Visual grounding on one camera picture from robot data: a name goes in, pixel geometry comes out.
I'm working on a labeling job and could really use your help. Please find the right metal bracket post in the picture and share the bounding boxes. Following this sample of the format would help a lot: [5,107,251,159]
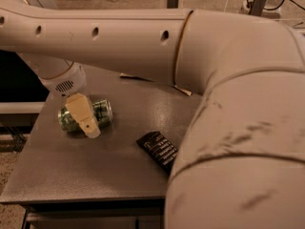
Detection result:
[249,0,267,16]

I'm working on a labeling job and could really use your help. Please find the green soda can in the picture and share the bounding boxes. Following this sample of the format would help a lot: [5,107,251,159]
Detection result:
[58,99,113,133]

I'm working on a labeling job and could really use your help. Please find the black snack bar wrapper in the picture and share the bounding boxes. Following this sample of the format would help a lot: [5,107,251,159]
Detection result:
[136,131,178,175]

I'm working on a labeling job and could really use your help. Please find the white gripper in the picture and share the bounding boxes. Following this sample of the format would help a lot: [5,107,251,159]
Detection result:
[40,63,101,138]

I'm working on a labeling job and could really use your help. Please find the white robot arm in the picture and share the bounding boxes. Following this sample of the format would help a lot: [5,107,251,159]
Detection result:
[0,0,305,229]

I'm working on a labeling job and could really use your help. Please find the yellow brown chip bag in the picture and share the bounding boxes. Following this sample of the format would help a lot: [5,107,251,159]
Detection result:
[119,73,193,96]

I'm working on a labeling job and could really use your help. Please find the white device with cable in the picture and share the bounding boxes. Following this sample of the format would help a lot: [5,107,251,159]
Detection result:
[241,0,292,19]

